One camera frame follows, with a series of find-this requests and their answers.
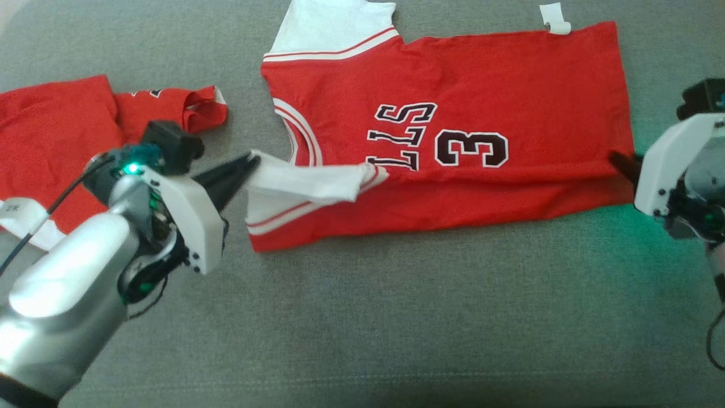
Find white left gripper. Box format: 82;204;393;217
141;152;263;276

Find red shorts with white stripe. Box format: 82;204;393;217
0;75;229;251

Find white left cable tag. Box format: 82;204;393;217
0;198;47;239

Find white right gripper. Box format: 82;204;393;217
610;113;725;218

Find red jersey with white sleeves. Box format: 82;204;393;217
245;0;636;253

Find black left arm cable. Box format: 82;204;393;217
0;154;117;275

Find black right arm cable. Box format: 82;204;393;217
705;309;725;372

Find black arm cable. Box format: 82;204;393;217
0;154;117;275
705;309;725;372

